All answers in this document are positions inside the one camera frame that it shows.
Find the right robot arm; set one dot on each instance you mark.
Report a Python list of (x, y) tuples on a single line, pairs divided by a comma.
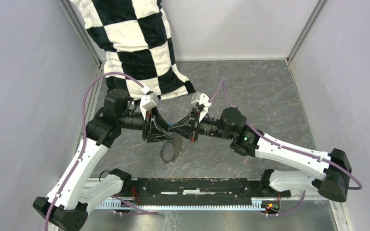
[(324, 172)]

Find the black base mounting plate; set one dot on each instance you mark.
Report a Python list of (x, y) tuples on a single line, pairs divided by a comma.
[(197, 191)]

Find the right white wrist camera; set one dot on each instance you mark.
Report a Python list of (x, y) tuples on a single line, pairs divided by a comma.
[(202, 102)]

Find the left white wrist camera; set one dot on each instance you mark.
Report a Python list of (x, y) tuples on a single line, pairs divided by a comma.
[(148, 101)]

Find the white slotted cable duct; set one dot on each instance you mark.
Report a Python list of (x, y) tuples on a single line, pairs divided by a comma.
[(254, 205)]

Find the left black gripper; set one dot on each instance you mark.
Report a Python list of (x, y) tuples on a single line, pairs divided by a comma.
[(160, 122)]

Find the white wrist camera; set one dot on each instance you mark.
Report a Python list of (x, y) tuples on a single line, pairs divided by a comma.
[(202, 102), (148, 101)]

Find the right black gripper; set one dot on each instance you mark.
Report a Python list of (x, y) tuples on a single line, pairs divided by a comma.
[(185, 127)]

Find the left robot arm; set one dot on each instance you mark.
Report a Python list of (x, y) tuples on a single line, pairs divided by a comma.
[(67, 205)]

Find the black white checkered blanket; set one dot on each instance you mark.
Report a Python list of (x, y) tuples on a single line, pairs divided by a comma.
[(137, 40)]

